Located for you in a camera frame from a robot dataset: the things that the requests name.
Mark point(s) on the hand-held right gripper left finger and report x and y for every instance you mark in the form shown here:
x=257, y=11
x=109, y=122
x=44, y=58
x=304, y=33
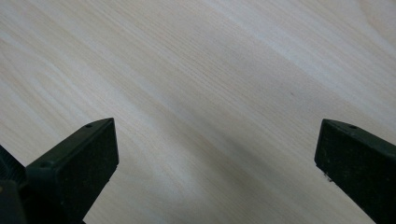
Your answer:
x=74, y=168

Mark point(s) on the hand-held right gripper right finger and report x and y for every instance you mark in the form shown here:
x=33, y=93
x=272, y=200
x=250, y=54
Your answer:
x=358, y=168

